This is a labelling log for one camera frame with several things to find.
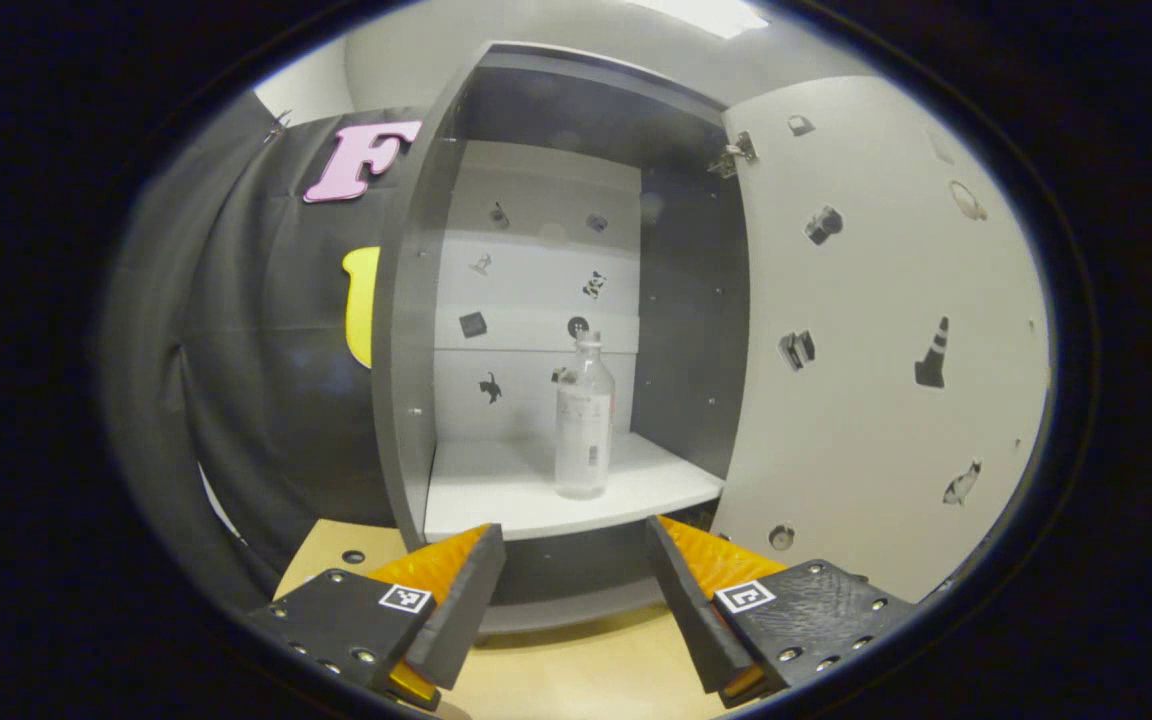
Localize white cabinet shelf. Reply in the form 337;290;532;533
424;432;725;543

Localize light grey cabinet door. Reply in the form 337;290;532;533
711;75;1052;606

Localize metal door hinge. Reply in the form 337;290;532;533
706;130;760;181

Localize black backdrop cloth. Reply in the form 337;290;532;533
101;92;437;611

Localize clear plastic bottle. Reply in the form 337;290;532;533
554;330;617;501

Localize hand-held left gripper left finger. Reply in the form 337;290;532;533
244;523;507;713

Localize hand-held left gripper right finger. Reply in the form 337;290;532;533
645;516;927;709

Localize large ceiling light panel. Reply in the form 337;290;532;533
626;0;770;41

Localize dark grey cabinet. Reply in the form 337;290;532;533
371;40;752;636

